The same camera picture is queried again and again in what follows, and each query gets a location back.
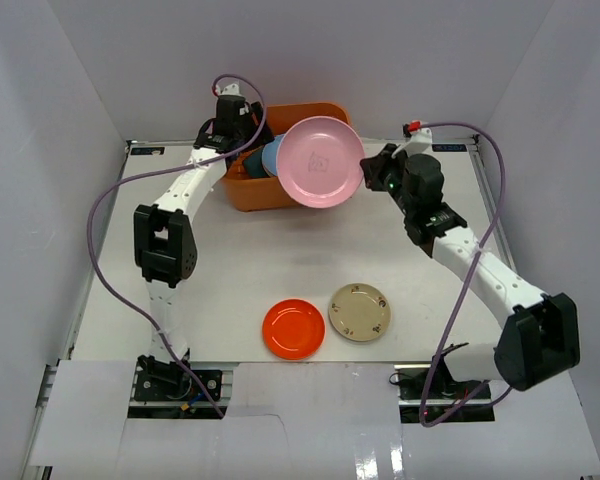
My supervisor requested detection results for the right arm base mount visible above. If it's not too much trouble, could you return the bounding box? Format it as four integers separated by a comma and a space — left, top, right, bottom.
389, 364, 495, 424

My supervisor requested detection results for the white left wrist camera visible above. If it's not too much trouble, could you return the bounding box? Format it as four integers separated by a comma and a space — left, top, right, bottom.
212, 82, 244, 99

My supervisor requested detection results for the blue round plate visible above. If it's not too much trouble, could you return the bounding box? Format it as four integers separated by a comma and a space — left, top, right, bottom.
261, 134, 284, 177

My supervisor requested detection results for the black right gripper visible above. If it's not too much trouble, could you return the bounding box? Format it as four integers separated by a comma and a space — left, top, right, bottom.
361, 145, 415, 217

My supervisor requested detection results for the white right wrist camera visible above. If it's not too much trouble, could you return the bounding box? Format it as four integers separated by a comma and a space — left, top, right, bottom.
391, 121, 433, 158

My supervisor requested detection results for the pink round plate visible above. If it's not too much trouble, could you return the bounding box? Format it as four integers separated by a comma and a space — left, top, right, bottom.
276, 116, 364, 209

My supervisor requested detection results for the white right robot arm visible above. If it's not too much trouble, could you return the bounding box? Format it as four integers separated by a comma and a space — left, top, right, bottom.
360, 144, 581, 399

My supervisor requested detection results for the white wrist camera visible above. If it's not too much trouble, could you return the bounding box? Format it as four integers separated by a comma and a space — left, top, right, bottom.
212, 82, 244, 99
391, 121, 433, 158

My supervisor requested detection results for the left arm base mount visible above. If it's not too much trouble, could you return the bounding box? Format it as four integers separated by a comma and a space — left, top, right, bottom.
130, 364, 226, 418

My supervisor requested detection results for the teal square plate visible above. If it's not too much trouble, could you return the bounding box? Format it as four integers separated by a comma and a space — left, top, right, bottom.
243, 149, 269, 179

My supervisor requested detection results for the orange plastic bin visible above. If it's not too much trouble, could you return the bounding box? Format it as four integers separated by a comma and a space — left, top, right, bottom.
222, 102, 351, 212

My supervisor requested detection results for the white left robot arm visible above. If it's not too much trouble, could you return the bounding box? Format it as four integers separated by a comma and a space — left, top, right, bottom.
133, 83, 273, 399

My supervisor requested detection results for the orange round plate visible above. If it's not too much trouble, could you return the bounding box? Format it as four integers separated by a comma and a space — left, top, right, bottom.
262, 298, 326, 361

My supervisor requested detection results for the beige floral round plate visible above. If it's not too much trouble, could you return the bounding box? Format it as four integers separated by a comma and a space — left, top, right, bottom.
328, 283, 392, 343

